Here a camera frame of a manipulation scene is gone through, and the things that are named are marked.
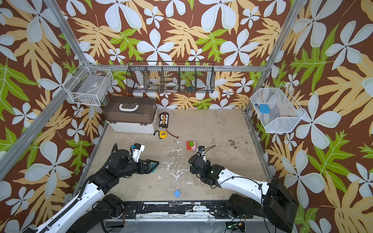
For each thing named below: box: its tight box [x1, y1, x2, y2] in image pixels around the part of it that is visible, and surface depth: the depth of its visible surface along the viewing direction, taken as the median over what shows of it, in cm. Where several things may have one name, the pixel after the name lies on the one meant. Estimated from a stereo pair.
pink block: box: [191, 140, 197, 152], surface depth 96 cm
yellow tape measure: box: [159, 130, 168, 140], surface depth 106 cm
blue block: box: [173, 189, 182, 198], surface depth 82 cm
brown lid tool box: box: [102, 95, 158, 134], surface depth 97 cm
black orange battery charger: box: [158, 112, 170, 129], surface depth 113 cm
